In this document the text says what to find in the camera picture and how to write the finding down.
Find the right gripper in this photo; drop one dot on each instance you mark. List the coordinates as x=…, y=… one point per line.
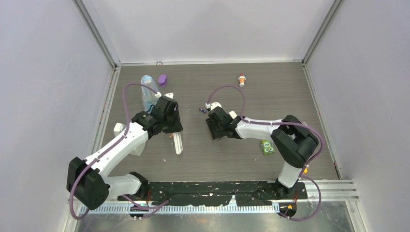
x=215, y=134

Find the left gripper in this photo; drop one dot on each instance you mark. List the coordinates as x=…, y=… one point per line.
x=177, y=127

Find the white remote control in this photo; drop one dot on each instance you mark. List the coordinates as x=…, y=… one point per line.
x=178, y=143

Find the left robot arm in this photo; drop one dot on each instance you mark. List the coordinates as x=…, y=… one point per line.
x=89, y=178

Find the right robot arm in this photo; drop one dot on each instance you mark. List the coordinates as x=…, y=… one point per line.
x=294, y=140

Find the blue metronome in plastic wrap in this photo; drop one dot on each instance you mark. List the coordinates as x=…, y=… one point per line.
x=148, y=96

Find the green toy with eyes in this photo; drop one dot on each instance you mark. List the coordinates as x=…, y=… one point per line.
x=267, y=147

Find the purple plastic cap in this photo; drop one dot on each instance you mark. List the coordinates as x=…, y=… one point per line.
x=162, y=80

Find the white trapezoid block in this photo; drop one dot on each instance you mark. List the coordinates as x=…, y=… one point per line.
x=135, y=137

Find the small toy figurine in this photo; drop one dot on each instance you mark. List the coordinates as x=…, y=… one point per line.
x=241, y=80

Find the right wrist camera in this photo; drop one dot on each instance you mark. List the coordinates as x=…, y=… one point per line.
x=211, y=106

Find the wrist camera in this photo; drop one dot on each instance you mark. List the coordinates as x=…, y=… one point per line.
x=211, y=106
x=170, y=95

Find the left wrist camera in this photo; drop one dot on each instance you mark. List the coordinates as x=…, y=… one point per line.
x=170, y=95

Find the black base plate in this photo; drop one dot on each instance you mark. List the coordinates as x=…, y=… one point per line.
x=217, y=193

